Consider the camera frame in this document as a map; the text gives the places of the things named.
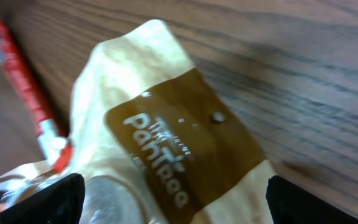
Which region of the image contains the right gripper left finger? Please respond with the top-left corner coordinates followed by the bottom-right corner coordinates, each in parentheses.
top-left (0, 174), bottom-right (85, 224)

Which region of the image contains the red snack stick packet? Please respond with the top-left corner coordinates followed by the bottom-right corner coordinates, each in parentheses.
top-left (0, 20), bottom-right (73, 172)

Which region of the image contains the beige dog bone treat bag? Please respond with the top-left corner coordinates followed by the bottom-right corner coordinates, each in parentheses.
top-left (0, 18), bottom-right (278, 224)

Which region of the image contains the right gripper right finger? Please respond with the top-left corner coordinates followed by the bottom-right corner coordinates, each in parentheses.
top-left (266, 175), bottom-right (358, 224)

